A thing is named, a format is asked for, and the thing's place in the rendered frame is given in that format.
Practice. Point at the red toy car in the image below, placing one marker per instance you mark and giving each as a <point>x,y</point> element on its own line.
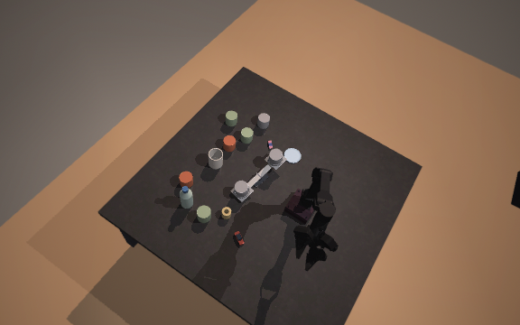
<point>240,240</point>

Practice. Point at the pale green cylinder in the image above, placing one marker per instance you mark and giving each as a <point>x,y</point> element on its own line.
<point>246,135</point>
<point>231,118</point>
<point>203,214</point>

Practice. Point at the white round dish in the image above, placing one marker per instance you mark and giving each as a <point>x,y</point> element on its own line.
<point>292,155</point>

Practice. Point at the orange cylinder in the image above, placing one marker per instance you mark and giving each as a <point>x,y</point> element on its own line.
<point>186,179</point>
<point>229,143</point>

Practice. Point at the white bottle with blue cap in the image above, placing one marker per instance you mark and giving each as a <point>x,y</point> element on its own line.
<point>186,197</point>

